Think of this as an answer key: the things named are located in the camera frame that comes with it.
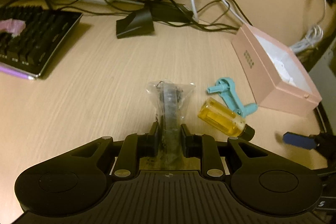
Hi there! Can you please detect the yellow liquid bottle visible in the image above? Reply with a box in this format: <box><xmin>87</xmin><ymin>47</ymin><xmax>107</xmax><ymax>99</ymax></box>
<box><xmin>198</xmin><ymin>97</ymin><xmax>255</xmax><ymax>141</ymax></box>

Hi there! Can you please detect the clear bag with black part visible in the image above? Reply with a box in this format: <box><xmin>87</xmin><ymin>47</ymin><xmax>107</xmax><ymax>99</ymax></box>
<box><xmin>146</xmin><ymin>80</ymin><xmax>195</xmax><ymax>170</ymax></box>

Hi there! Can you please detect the teal plastic crank handle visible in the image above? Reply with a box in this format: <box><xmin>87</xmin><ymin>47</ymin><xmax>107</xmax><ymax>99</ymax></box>
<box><xmin>207</xmin><ymin>77</ymin><xmax>258</xmax><ymax>118</ymax></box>

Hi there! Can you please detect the pink open cardboard box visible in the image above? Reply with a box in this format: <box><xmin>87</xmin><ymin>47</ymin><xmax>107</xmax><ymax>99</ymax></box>
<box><xmin>232</xmin><ymin>24</ymin><xmax>322</xmax><ymax>117</ymax></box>

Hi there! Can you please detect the black monitor stand foot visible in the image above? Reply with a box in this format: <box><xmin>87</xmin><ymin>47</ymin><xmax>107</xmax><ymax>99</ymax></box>
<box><xmin>116</xmin><ymin>8</ymin><xmax>154</xmax><ymax>39</ymax></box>

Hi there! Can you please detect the black power brick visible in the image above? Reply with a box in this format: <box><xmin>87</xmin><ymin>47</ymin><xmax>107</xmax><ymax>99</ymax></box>
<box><xmin>149</xmin><ymin>2</ymin><xmax>193</xmax><ymax>23</ymax></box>

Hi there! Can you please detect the black keyboard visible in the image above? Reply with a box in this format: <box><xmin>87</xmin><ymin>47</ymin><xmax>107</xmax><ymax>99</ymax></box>
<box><xmin>1</xmin><ymin>6</ymin><xmax>83</xmax><ymax>78</ymax></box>

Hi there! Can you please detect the pink plastic piece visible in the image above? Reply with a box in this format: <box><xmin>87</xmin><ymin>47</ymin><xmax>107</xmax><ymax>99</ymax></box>
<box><xmin>0</xmin><ymin>19</ymin><xmax>26</xmax><ymax>37</ymax></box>

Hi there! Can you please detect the white bundled cable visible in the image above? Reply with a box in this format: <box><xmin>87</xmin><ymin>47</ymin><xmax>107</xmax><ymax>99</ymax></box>
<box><xmin>290</xmin><ymin>0</ymin><xmax>329</xmax><ymax>54</ymax></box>

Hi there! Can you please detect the white looped cable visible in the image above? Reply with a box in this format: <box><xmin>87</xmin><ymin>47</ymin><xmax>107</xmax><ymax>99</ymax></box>
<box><xmin>190</xmin><ymin>0</ymin><xmax>253</xmax><ymax>26</ymax></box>

